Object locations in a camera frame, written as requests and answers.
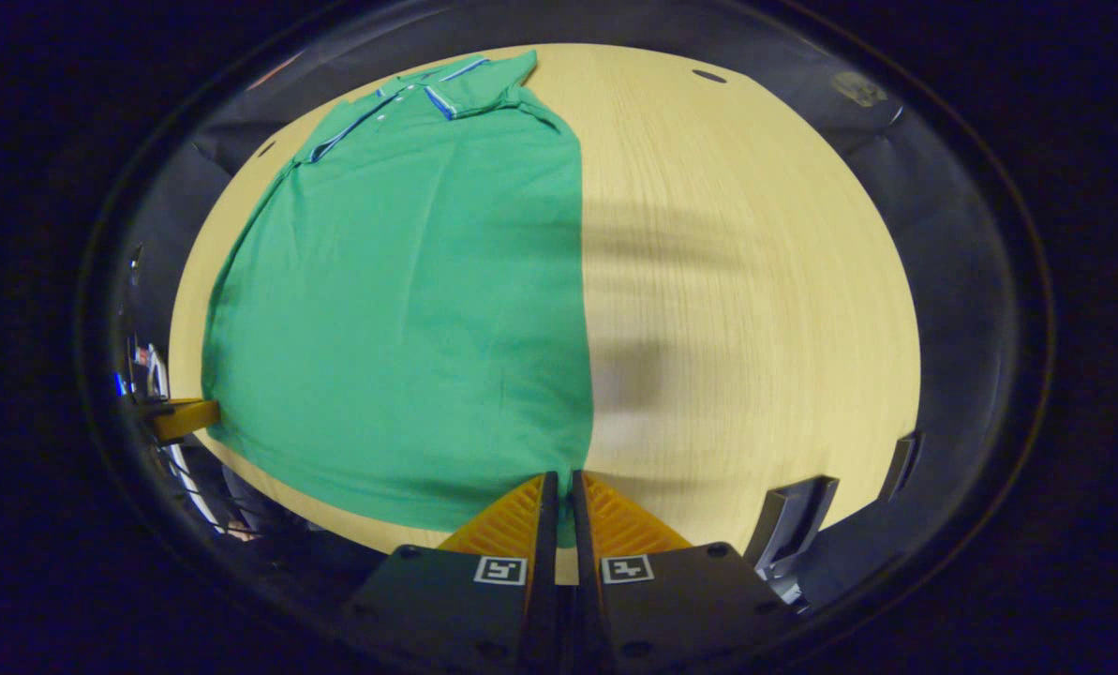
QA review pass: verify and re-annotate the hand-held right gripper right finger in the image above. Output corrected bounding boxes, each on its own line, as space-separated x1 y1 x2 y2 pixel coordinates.
571 469 800 675

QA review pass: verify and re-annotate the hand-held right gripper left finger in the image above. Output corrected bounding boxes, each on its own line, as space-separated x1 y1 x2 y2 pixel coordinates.
341 471 560 675

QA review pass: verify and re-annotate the green T-shirt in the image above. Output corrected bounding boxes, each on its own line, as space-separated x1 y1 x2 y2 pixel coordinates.
201 49 597 549

